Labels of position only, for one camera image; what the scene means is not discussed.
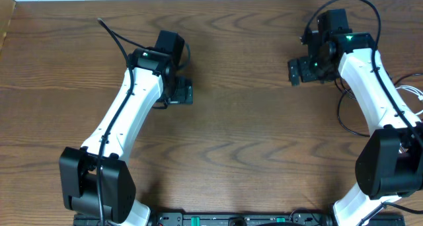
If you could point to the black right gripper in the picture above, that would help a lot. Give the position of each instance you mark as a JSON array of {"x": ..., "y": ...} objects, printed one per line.
[{"x": 305, "y": 74}]

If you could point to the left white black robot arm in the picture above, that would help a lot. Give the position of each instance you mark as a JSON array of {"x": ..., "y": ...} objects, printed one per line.
[{"x": 95, "y": 180}]

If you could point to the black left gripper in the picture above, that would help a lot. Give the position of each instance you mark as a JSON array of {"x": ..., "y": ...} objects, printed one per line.
[{"x": 184, "y": 91}]

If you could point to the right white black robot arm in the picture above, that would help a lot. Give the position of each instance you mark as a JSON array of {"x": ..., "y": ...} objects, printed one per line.
[{"x": 390, "y": 166}]

